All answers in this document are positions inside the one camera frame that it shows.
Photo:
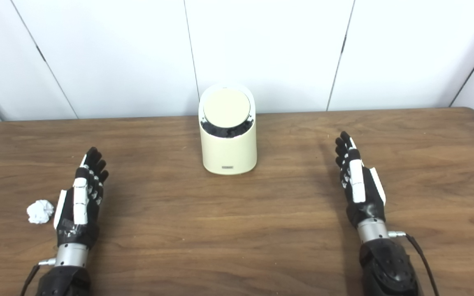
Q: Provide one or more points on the white paper ball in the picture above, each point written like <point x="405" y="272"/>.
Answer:
<point x="40" y="211"/>

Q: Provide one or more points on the black bin liner bag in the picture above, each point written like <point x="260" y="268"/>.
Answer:
<point x="226" y="131"/>

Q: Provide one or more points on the white and black left hand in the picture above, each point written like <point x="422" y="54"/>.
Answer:
<point x="80" y="201"/>

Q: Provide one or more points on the cream-colored lidded bin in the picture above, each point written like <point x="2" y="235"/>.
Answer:
<point x="228" y="154"/>

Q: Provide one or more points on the white and black right hand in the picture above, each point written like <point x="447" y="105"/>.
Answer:
<point x="358" y="185"/>

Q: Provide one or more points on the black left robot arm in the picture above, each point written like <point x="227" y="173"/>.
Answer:
<point x="66" y="275"/>

